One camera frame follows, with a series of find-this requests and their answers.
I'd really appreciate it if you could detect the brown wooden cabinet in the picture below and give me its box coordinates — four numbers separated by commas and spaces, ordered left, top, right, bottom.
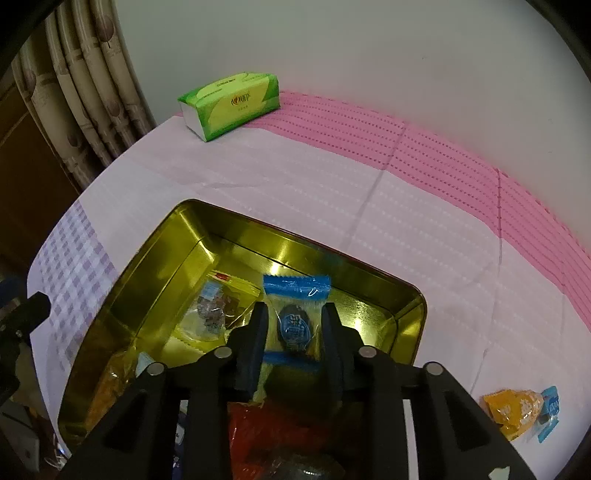
0, 78, 88, 278

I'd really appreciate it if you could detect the small blue snack packet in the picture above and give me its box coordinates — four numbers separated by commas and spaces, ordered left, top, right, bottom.
538, 385, 560, 443

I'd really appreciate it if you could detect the clear packet with yellow-blue label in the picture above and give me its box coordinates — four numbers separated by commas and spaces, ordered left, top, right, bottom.
185, 272, 262, 342

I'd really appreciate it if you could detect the clear packet of fried pastry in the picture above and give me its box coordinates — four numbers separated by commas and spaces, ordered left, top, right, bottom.
88, 351, 144, 430

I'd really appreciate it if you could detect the beige patterned curtain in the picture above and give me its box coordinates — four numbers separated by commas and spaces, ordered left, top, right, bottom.
11, 0, 158, 190

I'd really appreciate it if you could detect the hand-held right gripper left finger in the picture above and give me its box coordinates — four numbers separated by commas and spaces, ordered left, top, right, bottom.
58, 302, 270, 480

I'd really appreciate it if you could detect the dark green snack packet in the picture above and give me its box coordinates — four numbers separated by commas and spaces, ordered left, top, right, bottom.
259, 450, 347, 480

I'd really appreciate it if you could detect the yellow snack packet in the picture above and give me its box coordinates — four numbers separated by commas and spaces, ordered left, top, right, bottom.
482, 388, 546, 438
168, 318, 241, 358

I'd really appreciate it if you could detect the pink and purple checked tablecloth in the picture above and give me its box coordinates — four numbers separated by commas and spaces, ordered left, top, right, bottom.
25, 90, 591, 480

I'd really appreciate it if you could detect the blue cookie packet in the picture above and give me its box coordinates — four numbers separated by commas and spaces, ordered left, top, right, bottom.
262, 273, 332, 374

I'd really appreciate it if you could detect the gold metal tin box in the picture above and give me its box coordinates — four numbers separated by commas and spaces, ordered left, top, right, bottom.
55, 198, 428, 444

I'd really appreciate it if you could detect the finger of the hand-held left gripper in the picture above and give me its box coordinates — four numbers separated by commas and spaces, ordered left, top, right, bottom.
0, 292, 51, 344

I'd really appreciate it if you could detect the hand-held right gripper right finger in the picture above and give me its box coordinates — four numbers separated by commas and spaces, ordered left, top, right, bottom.
321, 302, 539, 480

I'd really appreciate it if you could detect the red snack packet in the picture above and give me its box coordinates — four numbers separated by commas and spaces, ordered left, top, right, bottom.
228, 401, 370, 480

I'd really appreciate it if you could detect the green tissue box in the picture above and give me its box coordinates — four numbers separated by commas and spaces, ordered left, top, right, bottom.
178, 71, 281, 143

